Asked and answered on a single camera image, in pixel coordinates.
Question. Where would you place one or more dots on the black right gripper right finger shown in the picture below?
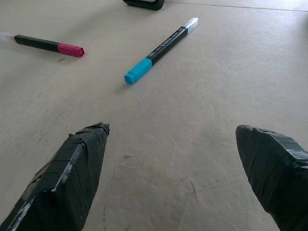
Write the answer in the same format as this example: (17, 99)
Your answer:
(276, 173)

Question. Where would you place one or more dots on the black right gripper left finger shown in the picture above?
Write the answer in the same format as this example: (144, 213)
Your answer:
(65, 183)

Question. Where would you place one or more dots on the pink capped black marker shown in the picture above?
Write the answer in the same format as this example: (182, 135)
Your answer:
(45, 44)

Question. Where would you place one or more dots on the blue capped black marker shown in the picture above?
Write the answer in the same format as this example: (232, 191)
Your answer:
(160, 51)

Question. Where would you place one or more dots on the black object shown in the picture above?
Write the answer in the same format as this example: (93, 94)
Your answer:
(146, 4)

